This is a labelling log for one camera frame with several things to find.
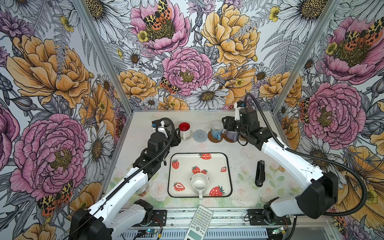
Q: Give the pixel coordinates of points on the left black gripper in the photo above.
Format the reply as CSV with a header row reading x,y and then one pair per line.
x,y
177,138

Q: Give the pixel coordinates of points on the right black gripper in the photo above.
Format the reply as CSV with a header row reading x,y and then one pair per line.
x,y
228,124

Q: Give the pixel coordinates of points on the purple white mug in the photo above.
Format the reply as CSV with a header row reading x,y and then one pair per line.
x,y
232,135

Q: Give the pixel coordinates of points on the blue white mug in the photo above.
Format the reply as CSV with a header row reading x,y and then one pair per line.
x,y
217,129

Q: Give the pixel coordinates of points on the red mug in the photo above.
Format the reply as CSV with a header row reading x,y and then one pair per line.
x,y
185,130

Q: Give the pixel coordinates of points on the blue grey fabric coaster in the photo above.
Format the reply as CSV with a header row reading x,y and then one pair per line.
x,y
200,136

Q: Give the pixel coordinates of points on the brown round wooden coaster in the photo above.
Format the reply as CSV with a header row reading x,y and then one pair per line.
x,y
229,140

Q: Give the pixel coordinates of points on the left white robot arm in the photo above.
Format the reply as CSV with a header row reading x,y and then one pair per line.
x,y
105,220

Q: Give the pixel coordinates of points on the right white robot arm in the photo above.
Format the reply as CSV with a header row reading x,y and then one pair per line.
x,y
319,188

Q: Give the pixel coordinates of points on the clear glass jar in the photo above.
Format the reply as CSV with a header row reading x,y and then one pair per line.
x,y
143,190

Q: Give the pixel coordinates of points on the strawberry print serving tray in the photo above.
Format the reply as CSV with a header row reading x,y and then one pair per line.
x,y
185,165

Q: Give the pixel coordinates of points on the white calculator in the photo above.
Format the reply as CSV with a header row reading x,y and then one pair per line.
x,y
199,224

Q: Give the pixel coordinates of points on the left green circuit board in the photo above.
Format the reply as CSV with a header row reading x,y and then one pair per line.
x,y
148,233

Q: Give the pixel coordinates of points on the green circuit board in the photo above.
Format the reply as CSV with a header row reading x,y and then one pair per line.
x,y
148,233
280,230

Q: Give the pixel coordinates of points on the right green circuit board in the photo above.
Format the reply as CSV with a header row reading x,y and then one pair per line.
x,y
280,230

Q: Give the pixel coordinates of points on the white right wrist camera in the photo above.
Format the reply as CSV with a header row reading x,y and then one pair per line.
x,y
238,106

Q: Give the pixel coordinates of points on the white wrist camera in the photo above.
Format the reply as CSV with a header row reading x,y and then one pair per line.
x,y
159,127
238,106

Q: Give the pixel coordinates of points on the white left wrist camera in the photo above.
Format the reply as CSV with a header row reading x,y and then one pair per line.
x,y
159,127

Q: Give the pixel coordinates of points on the black handle tool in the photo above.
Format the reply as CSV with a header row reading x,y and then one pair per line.
x,y
260,174

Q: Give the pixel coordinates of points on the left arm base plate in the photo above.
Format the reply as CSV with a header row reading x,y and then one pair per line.
x,y
159,218

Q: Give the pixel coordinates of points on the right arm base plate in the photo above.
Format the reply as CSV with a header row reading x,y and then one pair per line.
x,y
258,216

